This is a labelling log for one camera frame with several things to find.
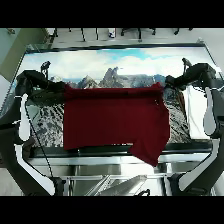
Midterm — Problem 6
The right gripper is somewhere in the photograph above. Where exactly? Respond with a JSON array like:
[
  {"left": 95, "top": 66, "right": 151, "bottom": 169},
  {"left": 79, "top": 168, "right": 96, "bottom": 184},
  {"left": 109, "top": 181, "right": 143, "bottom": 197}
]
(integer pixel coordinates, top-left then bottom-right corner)
[{"left": 164, "top": 75, "right": 185, "bottom": 88}]

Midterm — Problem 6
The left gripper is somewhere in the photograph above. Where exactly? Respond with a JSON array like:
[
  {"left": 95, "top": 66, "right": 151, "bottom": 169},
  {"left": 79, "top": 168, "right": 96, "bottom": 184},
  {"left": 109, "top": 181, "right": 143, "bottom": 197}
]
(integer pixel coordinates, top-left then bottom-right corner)
[{"left": 46, "top": 80, "right": 67, "bottom": 92}]

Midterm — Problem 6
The red T-shirt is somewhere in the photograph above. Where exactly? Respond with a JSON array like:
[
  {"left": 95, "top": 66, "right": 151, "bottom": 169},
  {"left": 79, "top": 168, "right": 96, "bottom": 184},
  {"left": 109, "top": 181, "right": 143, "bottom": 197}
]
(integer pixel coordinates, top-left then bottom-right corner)
[{"left": 62, "top": 82, "right": 171, "bottom": 168}]

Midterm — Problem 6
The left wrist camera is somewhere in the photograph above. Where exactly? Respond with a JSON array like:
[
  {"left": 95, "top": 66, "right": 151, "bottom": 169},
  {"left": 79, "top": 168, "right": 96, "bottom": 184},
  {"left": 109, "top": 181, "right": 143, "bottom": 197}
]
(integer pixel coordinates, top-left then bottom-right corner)
[{"left": 40, "top": 60, "right": 52, "bottom": 80}]

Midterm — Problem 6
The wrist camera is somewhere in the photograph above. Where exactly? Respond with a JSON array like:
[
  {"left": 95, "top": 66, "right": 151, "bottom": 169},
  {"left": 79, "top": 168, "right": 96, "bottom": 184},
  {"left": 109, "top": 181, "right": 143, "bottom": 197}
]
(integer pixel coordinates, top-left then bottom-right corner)
[
  {"left": 181, "top": 57, "right": 193, "bottom": 75},
  {"left": 40, "top": 60, "right": 52, "bottom": 80}
]

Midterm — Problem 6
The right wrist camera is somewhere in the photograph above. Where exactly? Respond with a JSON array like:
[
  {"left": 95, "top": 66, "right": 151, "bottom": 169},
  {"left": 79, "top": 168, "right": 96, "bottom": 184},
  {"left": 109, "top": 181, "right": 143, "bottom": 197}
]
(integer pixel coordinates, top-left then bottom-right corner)
[{"left": 181, "top": 57, "right": 193, "bottom": 75}]

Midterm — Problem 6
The black cable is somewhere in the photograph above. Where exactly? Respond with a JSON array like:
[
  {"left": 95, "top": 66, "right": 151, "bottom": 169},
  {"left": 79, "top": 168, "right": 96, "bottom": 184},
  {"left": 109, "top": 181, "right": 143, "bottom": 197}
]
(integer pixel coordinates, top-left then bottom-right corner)
[{"left": 25, "top": 106, "right": 54, "bottom": 178}]

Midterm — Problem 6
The silver frame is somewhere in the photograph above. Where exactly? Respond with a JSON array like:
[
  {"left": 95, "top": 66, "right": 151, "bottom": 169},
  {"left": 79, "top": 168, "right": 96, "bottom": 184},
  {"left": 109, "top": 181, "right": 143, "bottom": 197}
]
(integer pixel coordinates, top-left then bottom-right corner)
[{"left": 27, "top": 152, "right": 214, "bottom": 197}]

